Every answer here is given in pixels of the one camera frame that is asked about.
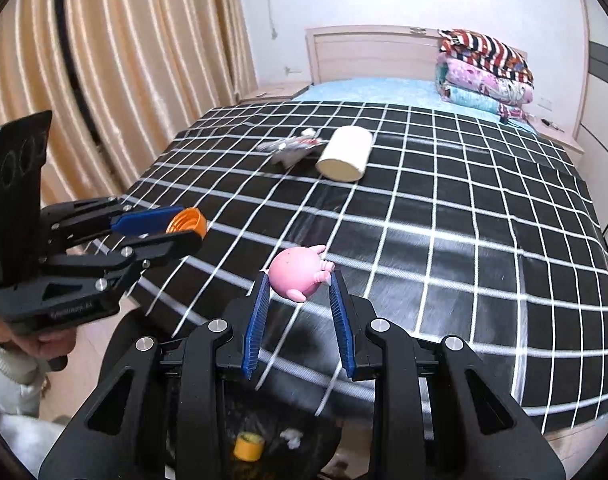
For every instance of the crumpled white tissue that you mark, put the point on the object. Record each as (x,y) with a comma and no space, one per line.
(291,437)

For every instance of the small dark pen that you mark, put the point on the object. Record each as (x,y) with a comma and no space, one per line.
(551,124)

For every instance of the orange bottle cap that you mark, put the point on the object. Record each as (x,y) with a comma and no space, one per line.
(188,222)

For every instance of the pink toy figure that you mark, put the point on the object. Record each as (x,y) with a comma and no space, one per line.
(299,272)

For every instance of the light wooden bed frame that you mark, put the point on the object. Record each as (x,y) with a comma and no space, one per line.
(364,55)

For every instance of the crumpled silver wrapper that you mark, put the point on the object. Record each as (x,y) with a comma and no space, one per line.
(290,149)

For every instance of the beige pleated curtain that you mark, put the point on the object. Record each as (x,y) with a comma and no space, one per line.
(149,60)

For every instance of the teal folded blanket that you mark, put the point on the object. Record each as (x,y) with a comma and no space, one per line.
(471,99)

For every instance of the white wardrobe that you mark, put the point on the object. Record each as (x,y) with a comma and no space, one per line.
(604,110)

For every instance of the white wall socket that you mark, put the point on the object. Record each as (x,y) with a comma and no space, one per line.
(546,104)

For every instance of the black white checked blanket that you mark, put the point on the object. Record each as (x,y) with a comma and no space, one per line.
(434,210)

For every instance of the person's left hand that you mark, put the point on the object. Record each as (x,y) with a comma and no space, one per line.
(39,347)

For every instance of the person's grey clothing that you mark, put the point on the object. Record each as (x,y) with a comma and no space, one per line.
(19,440)

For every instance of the trash bin with black bag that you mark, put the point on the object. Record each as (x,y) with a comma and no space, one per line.
(309,455)

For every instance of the white paper roll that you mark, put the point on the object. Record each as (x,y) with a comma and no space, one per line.
(345,154)

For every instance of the person's left forearm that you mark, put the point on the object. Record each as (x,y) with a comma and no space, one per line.
(6,385)

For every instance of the yellow tape roll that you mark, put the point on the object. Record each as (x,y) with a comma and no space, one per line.
(248,446)

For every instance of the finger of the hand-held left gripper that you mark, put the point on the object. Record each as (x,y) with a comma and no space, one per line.
(174,245)
(144,220)

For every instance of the light wooden nightstand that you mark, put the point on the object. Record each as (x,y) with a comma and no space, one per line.
(559,137)
(274,94)

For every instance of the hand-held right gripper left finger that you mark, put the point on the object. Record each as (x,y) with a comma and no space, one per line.
(255,330)

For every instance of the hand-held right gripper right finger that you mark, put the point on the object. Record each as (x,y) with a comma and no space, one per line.
(342,330)

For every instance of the pink floral folded blanket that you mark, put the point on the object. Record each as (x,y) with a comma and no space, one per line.
(476,77)

